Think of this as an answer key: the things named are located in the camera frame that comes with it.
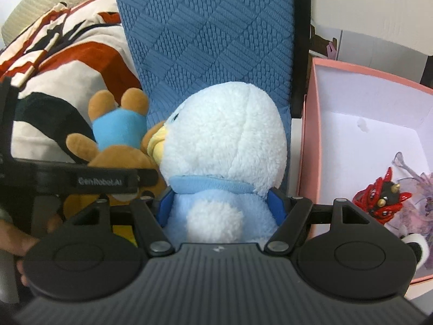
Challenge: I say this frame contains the red lion figurine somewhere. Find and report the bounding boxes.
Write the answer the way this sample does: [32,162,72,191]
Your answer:
[352,167,413,226]

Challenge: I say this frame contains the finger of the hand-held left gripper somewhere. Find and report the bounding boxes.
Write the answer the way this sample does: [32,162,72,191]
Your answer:
[137,168,159,190]

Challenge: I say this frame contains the blue quilted cushion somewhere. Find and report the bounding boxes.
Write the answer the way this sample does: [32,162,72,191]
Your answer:
[110,0,296,192]

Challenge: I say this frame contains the pink cardboard box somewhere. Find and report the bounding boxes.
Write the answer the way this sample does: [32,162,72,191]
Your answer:
[297,57,433,284]

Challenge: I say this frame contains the orange white black striped blanket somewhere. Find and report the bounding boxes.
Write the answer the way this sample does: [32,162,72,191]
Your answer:
[0,0,143,165]

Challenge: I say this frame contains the brown bear plush blue shirt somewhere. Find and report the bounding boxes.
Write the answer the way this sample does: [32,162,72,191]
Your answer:
[66,88,169,218]

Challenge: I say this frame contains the white and blue duck plush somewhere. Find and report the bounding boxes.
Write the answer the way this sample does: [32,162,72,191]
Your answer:
[148,81,290,245]

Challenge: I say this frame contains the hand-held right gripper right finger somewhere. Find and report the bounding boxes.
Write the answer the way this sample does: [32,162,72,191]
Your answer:
[264,187,372,256]

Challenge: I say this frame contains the small panda plush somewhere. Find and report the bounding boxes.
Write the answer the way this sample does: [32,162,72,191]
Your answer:
[401,233,432,271]

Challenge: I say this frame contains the purple scrunchie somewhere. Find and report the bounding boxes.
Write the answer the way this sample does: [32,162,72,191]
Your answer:
[392,152,433,244]

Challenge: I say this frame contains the white padded panel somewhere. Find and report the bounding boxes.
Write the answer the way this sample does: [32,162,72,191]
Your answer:
[310,0,433,56]

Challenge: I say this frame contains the cream quilted headboard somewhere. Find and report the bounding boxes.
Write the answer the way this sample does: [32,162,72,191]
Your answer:
[2,0,114,38]

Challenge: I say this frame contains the person's left hand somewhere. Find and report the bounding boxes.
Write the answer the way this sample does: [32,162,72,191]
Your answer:
[0,214,65,287]

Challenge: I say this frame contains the black chair frame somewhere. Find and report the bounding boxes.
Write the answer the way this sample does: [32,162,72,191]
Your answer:
[290,0,312,118]

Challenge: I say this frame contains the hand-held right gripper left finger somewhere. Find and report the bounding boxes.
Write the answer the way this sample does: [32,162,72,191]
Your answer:
[69,190,175,257]

